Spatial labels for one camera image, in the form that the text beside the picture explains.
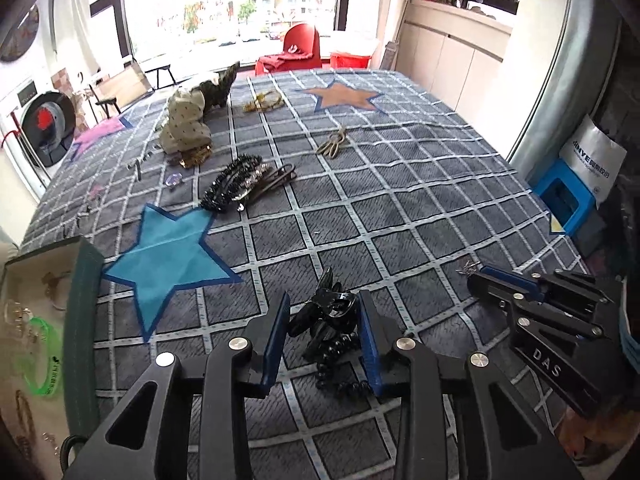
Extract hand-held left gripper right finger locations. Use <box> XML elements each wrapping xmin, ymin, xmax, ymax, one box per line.
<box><xmin>355</xmin><ymin>289</ymin><xmax>584</xmax><ymax>480</ymax></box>

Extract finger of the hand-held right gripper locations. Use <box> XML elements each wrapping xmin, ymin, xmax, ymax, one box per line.
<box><xmin>467</xmin><ymin>272</ymin><xmax>606</xmax><ymax>341</ymax></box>
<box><xmin>480</xmin><ymin>265</ymin><xmax>619</xmax><ymax>307</ymax></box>

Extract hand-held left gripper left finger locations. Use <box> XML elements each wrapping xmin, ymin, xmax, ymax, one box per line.
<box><xmin>62</xmin><ymin>291</ymin><xmax>292</xmax><ymax>480</ymax></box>

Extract black spiral hair tie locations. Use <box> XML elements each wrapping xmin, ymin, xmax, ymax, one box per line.
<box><xmin>315</xmin><ymin>332</ymin><xmax>374</xmax><ymax>402</ymax></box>

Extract black claw hair clip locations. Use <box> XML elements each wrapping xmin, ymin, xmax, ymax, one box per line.
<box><xmin>287</xmin><ymin>266</ymin><xmax>359</xmax><ymax>361</ymax></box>

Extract white jewelry box green rim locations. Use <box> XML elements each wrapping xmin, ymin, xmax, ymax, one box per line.
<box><xmin>0</xmin><ymin>236</ymin><xmax>106</xmax><ymax>480</ymax></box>

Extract green translucent bracelet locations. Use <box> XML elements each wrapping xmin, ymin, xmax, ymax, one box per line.
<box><xmin>19</xmin><ymin>313</ymin><xmax>65</xmax><ymax>397</ymax></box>

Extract purple headband with gold bow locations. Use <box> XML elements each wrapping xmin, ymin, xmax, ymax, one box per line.
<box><xmin>42</xmin><ymin>270</ymin><xmax>74</xmax><ymax>314</ymax></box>

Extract brown braided hair tie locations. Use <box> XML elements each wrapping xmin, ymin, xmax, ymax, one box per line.
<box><xmin>14</xmin><ymin>388</ymin><xmax>39</xmax><ymax>456</ymax></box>

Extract blue plastic stool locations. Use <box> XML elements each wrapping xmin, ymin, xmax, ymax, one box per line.
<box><xmin>531</xmin><ymin>161</ymin><xmax>600</xmax><ymax>237</ymax></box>

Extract grey checked blanket with stars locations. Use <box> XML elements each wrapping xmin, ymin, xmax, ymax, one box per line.
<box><xmin>20</xmin><ymin>67</ymin><xmax>592</xmax><ymax>480</ymax></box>

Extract white shopping bag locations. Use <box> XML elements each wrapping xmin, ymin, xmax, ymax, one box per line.
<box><xmin>558</xmin><ymin>113</ymin><xmax>628</xmax><ymax>210</ymax></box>

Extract brown headband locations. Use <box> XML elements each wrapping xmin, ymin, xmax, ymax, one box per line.
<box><xmin>245</xmin><ymin>162</ymin><xmax>297</xmax><ymax>206</ymax></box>

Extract black beaded headbands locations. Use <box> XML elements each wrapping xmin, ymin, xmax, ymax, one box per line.
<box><xmin>200</xmin><ymin>154</ymin><xmax>264</xmax><ymax>212</ymax></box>

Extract gold hair clip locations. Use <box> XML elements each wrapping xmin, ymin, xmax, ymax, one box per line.
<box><xmin>177</xmin><ymin>146</ymin><xmax>212</xmax><ymax>170</ymax></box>
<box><xmin>315</xmin><ymin>126</ymin><xmax>351</xmax><ymax>157</ymax></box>

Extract gold hair clip centre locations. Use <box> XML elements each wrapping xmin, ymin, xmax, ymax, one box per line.
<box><xmin>315</xmin><ymin>126</ymin><xmax>351</xmax><ymax>157</ymax></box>

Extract beige low cabinet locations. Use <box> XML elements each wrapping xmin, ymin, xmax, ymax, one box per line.
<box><xmin>395</xmin><ymin>0</ymin><xmax>514</xmax><ymax>119</ymax></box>

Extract beige cloth pouch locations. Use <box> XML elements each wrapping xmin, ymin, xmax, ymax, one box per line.
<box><xmin>158</xmin><ymin>87</ymin><xmax>212</xmax><ymax>154</ymax></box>

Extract dark patterned cloth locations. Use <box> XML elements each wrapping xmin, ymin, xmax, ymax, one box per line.
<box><xmin>199</xmin><ymin>61</ymin><xmax>241</xmax><ymax>110</ymax></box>

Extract red plastic basket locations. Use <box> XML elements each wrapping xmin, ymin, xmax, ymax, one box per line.
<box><xmin>328</xmin><ymin>51</ymin><xmax>374</xmax><ymax>69</ymax></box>

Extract folding chair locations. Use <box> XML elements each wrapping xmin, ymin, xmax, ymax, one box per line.
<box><xmin>91</xmin><ymin>63</ymin><xmax>155</xmax><ymax>117</ymax></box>

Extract red plastic chair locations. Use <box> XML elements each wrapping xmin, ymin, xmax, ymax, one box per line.
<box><xmin>254</xmin><ymin>23</ymin><xmax>324</xmax><ymax>77</ymax></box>

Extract white washing machine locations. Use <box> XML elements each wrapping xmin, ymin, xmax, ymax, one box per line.
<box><xmin>0</xmin><ymin>77</ymin><xmax>79</xmax><ymax>199</ymax></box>

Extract round floral plate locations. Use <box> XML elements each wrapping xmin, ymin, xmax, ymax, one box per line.
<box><xmin>0</xmin><ymin>4</ymin><xmax>41</xmax><ymax>64</ymax></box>

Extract gold chain bracelet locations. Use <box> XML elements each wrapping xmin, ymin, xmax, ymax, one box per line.
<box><xmin>243</xmin><ymin>88</ymin><xmax>286</xmax><ymax>114</ymax></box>

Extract black frame table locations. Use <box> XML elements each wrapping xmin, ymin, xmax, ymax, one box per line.
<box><xmin>137</xmin><ymin>57</ymin><xmax>176</xmax><ymax>89</ymax></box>

